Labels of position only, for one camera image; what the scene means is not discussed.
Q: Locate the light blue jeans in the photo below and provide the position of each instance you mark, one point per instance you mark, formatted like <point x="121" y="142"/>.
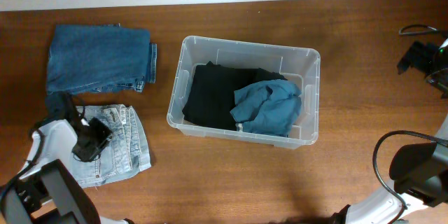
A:
<point x="126" y="154"/>

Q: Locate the large black garment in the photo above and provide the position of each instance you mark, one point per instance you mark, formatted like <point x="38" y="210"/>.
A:
<point x="212" y="97"/>

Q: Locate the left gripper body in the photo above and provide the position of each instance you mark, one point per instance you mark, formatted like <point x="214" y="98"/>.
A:
<point x="62" y="105"/>

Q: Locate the small dark garment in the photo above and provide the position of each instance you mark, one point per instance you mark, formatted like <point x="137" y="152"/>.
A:
<point x="264" y="75"/>

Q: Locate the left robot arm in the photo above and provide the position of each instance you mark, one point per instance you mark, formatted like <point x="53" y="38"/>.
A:
<point x="44" y="191"/>

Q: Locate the blue shirt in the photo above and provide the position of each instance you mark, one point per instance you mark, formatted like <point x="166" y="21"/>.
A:
<point x="267" y="107"/>

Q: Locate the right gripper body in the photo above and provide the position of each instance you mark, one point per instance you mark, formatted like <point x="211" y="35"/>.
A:
<point x="442" y="57"/>

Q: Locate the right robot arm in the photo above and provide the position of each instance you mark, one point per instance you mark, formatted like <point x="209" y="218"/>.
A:
<point x="418" y="172"/>

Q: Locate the clear plastic storage bin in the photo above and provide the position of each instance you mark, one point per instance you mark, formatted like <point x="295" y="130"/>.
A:
<point x="299" y="65"/>

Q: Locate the dark blue jeans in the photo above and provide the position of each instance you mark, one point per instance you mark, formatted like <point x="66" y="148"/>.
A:
<point x="100" y="59"/>

